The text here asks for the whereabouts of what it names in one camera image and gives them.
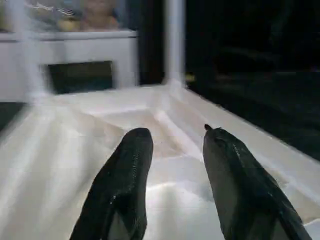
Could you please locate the black mat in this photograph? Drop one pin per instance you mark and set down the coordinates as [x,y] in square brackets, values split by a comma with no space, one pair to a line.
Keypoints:
[262,105]

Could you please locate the peach toy figure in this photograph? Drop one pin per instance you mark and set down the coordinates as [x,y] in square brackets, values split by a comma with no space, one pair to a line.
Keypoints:
[100,15]

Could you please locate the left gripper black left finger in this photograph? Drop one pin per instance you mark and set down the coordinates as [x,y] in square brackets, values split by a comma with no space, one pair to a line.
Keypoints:
[120,190]

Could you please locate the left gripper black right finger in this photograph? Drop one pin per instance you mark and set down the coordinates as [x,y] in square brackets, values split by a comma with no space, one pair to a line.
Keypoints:
[245,190]

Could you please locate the white plastic table leg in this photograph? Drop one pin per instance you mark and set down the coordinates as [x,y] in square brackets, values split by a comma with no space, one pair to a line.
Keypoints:
[175,37]
[30,50]

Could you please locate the white plastic table top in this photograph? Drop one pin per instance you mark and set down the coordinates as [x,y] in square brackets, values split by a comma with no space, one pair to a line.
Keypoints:
[75,150]

